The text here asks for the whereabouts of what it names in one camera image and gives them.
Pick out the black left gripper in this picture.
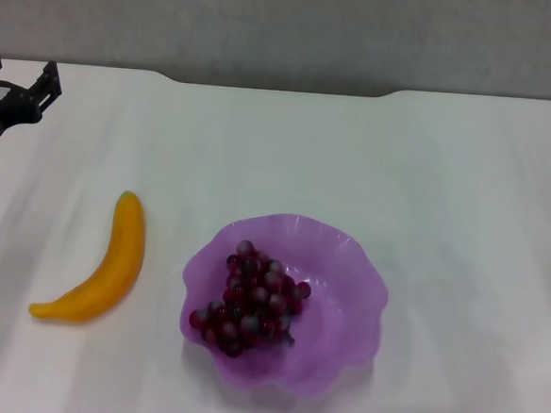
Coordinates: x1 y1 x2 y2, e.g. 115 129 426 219
0 50 66 167

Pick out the yellow plastic banana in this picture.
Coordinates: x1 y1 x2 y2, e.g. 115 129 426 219
27 183 151 329

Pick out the dark red grape bunch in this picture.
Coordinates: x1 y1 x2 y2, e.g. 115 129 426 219
186 236 315 364

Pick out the purple wavy-edged plastic bowl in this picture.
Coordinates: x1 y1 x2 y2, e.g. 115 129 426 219
175 206 395 406

